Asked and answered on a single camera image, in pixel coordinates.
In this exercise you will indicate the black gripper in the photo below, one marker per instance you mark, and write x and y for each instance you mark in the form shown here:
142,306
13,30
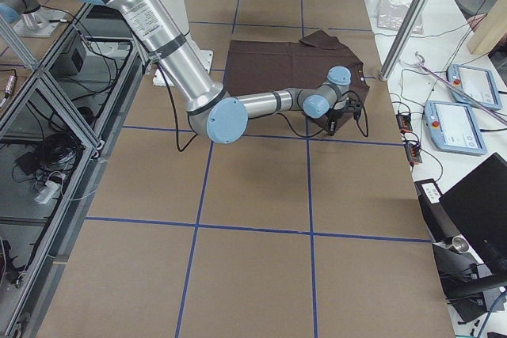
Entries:
335,116

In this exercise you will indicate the dark brown t-shirt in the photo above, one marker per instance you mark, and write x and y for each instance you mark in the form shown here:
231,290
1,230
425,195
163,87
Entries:
261,67

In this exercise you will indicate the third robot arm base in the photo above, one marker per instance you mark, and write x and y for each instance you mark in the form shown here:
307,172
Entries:
29,18

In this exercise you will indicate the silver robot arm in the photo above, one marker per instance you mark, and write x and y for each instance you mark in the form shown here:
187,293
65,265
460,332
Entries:
211,110

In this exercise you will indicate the upper orange connector board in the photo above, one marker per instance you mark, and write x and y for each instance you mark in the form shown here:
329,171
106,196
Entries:
404,122

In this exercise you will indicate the orange connector board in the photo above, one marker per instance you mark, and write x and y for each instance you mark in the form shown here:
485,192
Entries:
413,152
404,122

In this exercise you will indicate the lower orange connector board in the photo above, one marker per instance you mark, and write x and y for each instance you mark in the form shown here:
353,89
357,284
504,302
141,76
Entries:
413,152

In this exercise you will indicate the lower teach pendant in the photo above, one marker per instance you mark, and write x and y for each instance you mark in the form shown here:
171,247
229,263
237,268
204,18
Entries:
453,128

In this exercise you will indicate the teach pendant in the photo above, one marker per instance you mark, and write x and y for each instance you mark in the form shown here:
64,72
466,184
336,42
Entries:
477,83
453,128

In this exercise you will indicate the silver foil bag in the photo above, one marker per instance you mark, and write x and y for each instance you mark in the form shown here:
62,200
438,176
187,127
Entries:
391,14

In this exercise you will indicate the black stand with label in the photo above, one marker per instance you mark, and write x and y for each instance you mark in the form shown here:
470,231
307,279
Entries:
440,225

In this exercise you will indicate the upper teach pendant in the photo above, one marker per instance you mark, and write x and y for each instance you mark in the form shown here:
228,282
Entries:
477,83

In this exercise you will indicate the black laptop monitor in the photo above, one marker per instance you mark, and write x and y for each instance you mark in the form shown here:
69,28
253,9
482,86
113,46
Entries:
477,207

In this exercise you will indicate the silver metal cup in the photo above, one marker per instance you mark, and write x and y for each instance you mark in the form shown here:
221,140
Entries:
456,244

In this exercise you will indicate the wooden plank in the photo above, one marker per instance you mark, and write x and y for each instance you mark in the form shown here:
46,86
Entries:
490,31

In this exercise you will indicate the white power strip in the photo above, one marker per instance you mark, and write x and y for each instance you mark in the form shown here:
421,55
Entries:
47,192

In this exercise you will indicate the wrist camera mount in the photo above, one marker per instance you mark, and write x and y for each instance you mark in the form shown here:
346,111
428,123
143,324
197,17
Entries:
354,108

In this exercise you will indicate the aluminium frame post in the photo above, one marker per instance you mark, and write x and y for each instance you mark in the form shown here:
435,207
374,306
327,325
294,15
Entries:
401,38

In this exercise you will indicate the black box under frame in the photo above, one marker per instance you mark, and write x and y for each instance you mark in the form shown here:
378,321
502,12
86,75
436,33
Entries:
74,59

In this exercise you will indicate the aluminium frame rack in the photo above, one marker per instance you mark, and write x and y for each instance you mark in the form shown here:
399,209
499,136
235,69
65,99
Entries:
61,126

